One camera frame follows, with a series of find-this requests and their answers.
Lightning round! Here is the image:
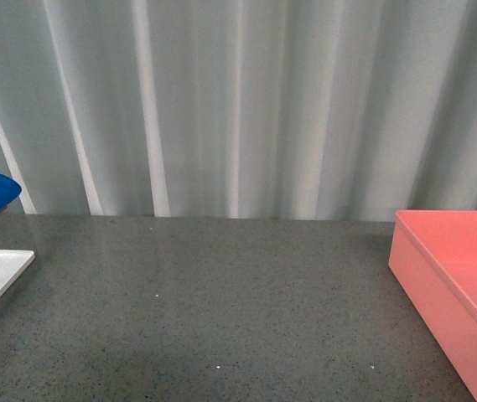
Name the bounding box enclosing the white pleated curtain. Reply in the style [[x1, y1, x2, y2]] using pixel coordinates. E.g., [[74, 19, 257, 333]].
[[0, 1, 477, 221]]

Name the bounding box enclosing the pink plastic bin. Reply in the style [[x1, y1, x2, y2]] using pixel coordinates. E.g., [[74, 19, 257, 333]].
[[389, 210, 477, 400]]

